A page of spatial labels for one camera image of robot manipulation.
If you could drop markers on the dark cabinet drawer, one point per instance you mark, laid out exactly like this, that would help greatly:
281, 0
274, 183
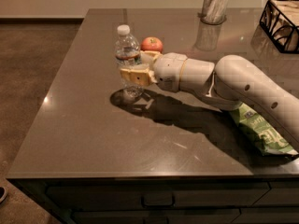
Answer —
281, 194
142, 196
203, 216

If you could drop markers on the black wire basket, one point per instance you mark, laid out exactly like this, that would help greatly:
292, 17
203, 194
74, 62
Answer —
280, 21

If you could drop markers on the green chip bag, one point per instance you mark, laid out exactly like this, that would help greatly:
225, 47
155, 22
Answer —
260, 132

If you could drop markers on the dark cabinet drawer front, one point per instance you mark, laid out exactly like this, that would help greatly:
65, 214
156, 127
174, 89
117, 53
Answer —
142, 196

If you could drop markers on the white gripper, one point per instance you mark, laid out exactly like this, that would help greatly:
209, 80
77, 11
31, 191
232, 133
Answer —
168, 69

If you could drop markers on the lower dark cabinet drawer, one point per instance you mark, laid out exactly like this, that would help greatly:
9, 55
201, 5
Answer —
203, 216

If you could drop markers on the right dark cabinet drawer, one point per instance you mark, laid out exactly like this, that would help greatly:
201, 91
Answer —
281, 194

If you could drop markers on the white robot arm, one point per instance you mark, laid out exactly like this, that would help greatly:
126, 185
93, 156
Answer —
227, 84

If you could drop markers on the red apple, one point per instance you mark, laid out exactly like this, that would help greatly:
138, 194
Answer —
152, 43

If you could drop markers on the clear plastic water bottle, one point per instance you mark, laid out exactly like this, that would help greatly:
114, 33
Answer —
128, 59

